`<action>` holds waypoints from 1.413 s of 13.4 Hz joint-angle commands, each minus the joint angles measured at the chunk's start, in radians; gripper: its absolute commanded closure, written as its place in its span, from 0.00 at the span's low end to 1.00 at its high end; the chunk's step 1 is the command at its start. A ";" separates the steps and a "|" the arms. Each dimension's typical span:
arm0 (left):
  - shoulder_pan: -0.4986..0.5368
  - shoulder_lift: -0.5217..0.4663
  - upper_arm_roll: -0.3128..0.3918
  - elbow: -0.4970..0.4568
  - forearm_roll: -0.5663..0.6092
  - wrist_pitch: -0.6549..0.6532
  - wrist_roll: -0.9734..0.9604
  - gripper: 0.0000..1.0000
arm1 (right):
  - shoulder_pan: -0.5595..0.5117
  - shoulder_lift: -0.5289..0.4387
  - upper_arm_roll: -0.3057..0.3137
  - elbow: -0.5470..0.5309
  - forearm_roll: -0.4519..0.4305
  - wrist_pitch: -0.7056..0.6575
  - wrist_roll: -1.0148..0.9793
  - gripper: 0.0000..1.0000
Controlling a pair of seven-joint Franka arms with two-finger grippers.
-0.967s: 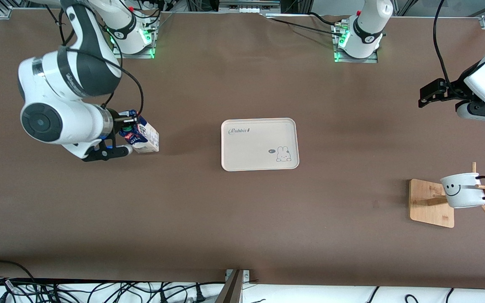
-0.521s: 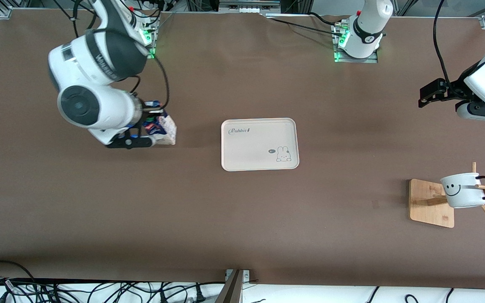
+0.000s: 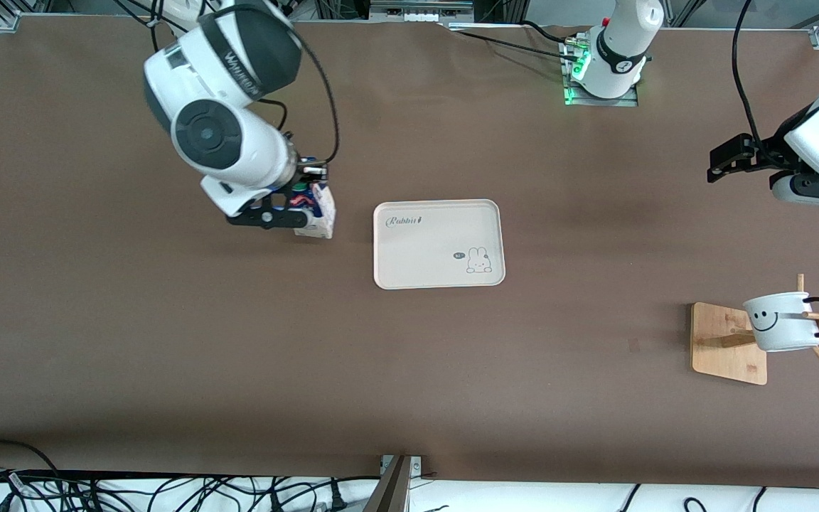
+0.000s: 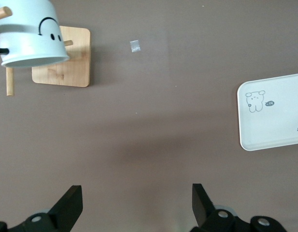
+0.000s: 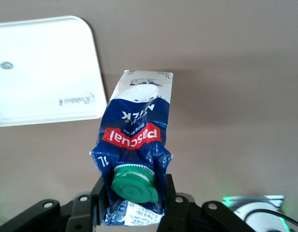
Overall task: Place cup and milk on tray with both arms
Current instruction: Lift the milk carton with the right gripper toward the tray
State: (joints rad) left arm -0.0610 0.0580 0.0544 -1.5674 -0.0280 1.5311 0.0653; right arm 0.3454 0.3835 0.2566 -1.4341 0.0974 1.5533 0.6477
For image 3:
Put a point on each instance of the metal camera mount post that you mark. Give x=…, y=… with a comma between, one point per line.
x=395, y=487

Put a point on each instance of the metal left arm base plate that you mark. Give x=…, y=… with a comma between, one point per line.
x=633, y=99

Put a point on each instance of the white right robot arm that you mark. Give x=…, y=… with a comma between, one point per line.
x=217, y=114

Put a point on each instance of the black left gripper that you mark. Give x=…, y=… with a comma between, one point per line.
x=766, y=151

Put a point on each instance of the aluminium rack frame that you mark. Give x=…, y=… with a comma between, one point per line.
x=420, y=8

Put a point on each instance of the wooden mug stand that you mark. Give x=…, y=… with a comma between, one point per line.
x=726, y=355

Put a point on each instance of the cream rabbit print tray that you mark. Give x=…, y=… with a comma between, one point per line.
x=431, y=249

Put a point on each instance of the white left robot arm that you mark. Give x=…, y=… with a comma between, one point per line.
x=623, y=43

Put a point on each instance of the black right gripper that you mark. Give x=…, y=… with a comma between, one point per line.
x=304, y=173

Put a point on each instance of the blue white milk carton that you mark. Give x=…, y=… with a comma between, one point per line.
x=322, y=219

